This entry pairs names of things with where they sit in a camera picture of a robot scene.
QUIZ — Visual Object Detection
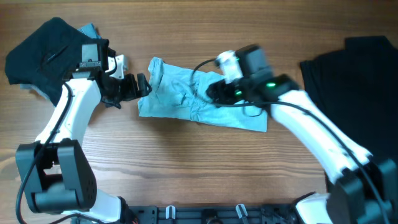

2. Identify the light blue t-shirt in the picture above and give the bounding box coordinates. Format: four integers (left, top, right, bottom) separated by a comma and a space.
137, 57, 267, 133

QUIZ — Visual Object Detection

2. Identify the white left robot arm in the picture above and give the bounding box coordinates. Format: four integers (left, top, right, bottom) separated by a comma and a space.
16, 69, 152, 223

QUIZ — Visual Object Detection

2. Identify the stack of folded dark clothes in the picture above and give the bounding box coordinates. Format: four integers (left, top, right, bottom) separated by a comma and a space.
4, 17, 109, 106

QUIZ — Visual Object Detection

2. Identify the black cloth pile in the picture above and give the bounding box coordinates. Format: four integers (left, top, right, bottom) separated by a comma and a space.
299, 36, 397, 161

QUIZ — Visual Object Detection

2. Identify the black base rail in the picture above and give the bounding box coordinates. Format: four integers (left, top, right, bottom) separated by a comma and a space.
130, 204, 300, 224

